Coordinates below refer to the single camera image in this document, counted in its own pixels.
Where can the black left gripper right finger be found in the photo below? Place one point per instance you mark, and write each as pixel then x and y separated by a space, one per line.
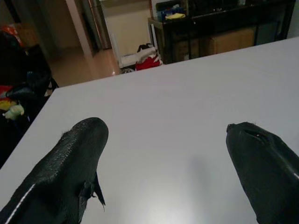
pixel 264 168

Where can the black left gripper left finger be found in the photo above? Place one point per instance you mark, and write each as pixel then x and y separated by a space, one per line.
pixel 65 168

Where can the red yellow green plush toy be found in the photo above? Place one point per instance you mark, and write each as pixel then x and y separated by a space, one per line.
pixel 14 112

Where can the black armchair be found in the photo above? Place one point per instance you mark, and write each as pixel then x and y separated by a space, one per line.
pixel 21 72

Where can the brown cardboard box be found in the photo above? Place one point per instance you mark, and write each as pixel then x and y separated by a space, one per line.
pixel 233 39

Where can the red and white bag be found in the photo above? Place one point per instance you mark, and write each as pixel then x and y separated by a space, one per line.
pixel 149 60

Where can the orange plastic bag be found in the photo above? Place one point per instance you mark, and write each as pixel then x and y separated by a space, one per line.
pixel 11 32

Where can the black cabinet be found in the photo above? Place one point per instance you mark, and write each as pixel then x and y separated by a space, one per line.
pixel 182 32

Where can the yellow cloth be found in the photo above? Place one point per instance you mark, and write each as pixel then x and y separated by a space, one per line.
pixel 175 16

